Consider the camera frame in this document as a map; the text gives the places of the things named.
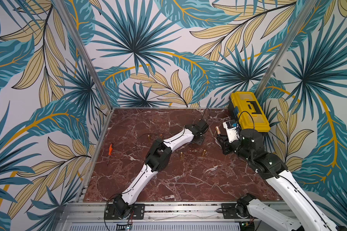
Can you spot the orange handled screwdriver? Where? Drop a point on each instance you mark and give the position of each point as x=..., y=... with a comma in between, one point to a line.
x=110, y=152

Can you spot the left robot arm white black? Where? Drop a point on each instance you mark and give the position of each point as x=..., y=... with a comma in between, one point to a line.
x=156, y=161

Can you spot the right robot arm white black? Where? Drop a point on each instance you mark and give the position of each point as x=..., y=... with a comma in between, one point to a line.
x=271, y=169

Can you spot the yellow black toolbox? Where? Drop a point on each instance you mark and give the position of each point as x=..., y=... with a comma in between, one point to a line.
x=245, y=108

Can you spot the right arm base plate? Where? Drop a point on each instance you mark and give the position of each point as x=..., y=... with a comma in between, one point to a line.
x=234, y=211

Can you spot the black lipstick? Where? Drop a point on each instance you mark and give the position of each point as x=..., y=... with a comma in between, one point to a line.
x=218, y=132

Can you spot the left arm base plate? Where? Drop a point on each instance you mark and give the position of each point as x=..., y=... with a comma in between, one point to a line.
x=135, y=211

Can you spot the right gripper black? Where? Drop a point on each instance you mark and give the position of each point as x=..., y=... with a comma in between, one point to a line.
x=225, y=143

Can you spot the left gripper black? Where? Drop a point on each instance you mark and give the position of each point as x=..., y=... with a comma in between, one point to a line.
x=201, y=141

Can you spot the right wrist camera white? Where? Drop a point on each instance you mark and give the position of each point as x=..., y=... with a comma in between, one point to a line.
x=232, y=130

